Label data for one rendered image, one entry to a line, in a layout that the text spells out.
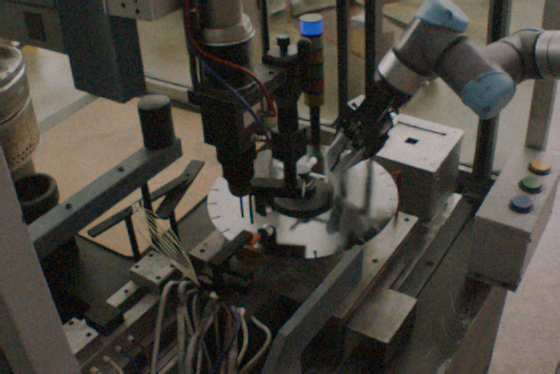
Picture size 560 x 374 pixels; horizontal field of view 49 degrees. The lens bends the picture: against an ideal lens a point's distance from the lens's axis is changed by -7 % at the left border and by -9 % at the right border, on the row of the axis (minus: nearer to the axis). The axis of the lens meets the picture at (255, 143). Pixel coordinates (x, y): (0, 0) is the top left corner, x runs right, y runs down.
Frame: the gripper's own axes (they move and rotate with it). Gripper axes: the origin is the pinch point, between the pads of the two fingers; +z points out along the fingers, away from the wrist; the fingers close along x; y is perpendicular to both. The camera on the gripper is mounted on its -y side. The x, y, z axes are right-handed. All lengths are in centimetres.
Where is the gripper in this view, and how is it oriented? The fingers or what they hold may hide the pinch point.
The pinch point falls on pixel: (336, 164)
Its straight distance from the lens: 114.9
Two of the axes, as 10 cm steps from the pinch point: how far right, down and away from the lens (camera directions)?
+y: -5.2, 2.9, -8.1
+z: -4.6, 7.0, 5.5
